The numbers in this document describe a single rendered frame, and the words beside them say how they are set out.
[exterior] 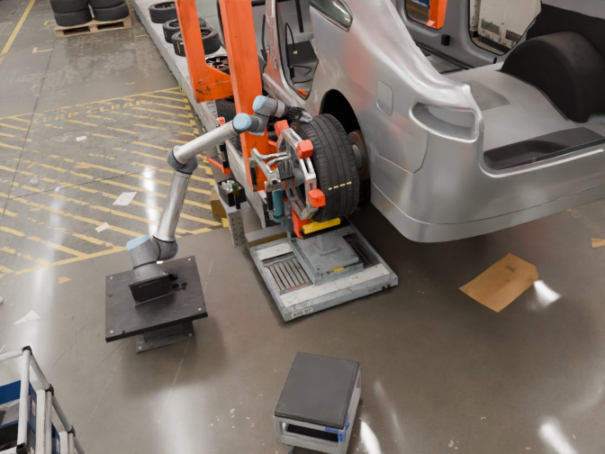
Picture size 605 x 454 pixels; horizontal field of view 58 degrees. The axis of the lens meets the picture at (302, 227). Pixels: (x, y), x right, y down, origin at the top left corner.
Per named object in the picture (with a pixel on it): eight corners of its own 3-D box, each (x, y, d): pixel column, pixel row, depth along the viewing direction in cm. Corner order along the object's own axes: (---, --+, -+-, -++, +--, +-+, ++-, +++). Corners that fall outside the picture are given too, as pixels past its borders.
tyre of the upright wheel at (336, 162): (311, 112, 370) (329, 204, 389) (278, 119, 364) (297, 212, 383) (349, 114, 309) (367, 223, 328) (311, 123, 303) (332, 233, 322)
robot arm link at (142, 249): (127, 269, 335) (119, 242, 337) (147, 266, 351) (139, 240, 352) (144, 262, 329) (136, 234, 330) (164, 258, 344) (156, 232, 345)
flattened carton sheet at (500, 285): (545, 274, 374) (546, 270, 372) (497, 313, 347) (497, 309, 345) (507, 255, 394) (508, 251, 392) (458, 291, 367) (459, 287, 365)
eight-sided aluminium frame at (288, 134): (320, 231, 337) (314, 152, 306) (311, 233, 335) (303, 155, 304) (290, 190, 380) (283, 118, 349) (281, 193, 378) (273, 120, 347)
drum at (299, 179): (306, 188, 341) (304, 168, 333) (274, 196, 336) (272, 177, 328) (298, 178, 352) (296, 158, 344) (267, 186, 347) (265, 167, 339)
